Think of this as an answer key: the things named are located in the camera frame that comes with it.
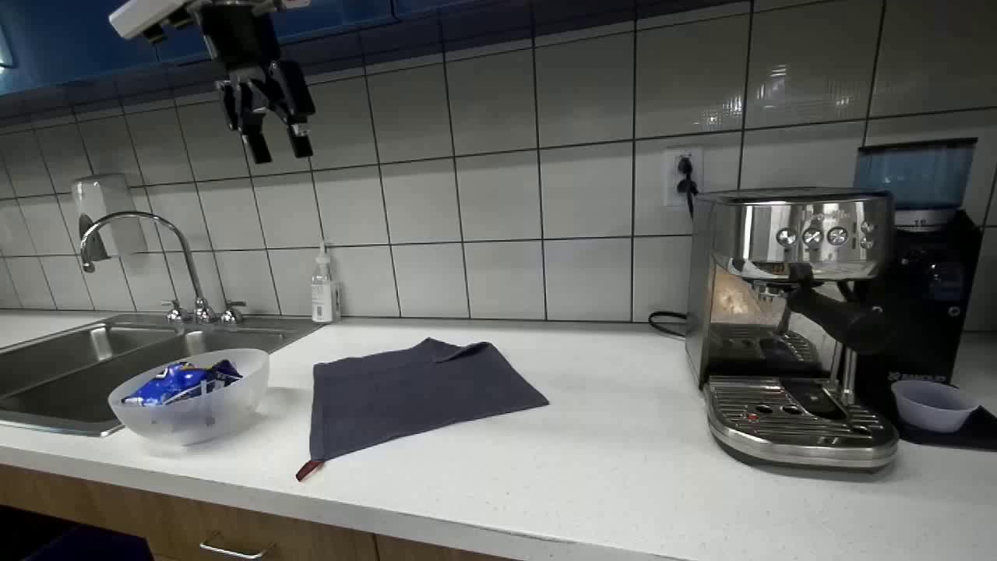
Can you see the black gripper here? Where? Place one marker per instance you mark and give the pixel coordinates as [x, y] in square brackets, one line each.
[244, 41]

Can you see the grey towel with red tag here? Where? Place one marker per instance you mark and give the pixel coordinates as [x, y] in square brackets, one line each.
[415, 393]

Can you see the chrome sink faucet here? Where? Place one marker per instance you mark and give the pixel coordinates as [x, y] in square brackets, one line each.
[157, 221]

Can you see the clear soap pump bottle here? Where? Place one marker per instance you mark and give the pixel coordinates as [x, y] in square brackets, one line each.
[326, 299]

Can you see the blue chips bag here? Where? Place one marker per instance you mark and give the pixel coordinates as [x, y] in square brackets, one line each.
[175, 381]

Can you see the translucent plastic bowl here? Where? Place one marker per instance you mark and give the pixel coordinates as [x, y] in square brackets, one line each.
[197, 423]

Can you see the stainless steel sink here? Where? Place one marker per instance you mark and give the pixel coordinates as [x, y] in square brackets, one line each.
[62, 375]

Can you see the wooden base cabinet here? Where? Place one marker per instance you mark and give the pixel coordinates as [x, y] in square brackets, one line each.
[104, 509]

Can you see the stainless steel espresso machine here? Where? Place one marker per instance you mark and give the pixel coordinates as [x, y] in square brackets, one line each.
[790, 314]

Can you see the black coffee grinder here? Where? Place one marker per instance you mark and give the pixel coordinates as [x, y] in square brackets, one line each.
[936, 302]

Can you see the small translucent plastic cup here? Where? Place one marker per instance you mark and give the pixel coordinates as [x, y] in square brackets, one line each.
[933, 408]

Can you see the white wall dispenser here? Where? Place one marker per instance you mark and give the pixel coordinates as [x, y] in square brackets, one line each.
[109, 208]

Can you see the white wall outlet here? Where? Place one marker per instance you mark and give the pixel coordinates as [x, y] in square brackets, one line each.
[672, 192]

